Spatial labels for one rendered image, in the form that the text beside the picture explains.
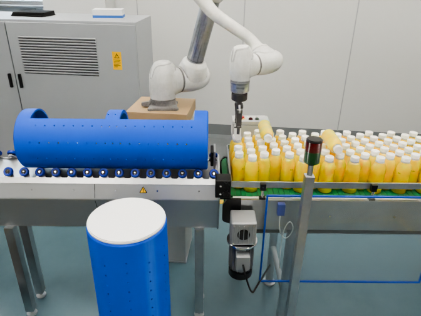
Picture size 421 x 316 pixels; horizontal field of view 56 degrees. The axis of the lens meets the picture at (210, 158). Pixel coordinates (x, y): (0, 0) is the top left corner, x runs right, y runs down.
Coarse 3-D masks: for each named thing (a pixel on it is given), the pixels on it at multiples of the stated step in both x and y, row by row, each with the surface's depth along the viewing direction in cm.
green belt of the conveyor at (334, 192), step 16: (224, 160) 215; (240, 192) 184; (256, 192) 184; (272, 192) 184; (288, 192) 184; (320, 192) 185; (336, 192) 185; (368, 192) 185; (384, 192) 185; (416, 192) 186
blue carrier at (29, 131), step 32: (32, 128) 176; (64, 128) 176; (96, 128) 176; (128, 128) 176; (160, 128) 177; (192, 128) 177; (32, 160) 180; (64, 160) 180; (96, 160) 180; (128, 160) 180; (160, 160) 180; (192, 160) 180
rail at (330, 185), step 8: (232, 184) 177; (240, 184) 177; (248, 184) 177; (256, 184) 177; (272, 184) 177; (280, 184) 177; (288, 184) 177; (296, 184) 177; (320, 184) 178; (328, 184) 178; (336, 184) 178; (344, 184) 178; (352, 184) 178; (360, 184) 178; (368, 184) 178; (384, 184) 178; (392, 184) 178; (400, 184) 178; (408, 184) 178; (416, 184) 178
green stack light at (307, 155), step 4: (304, 152) 153; (308, 152) 151; (320, 152) 152; (304, 156) 154; (308, 156) 152; (312, 156) 151; (316, 156) 151; (320, 156) 152; (304, 160) 154; (308, 160) 152; (312, 160) 152; (316, 160) 152; (308, 164) 153; (312, 164) 152; (316, 164) 153
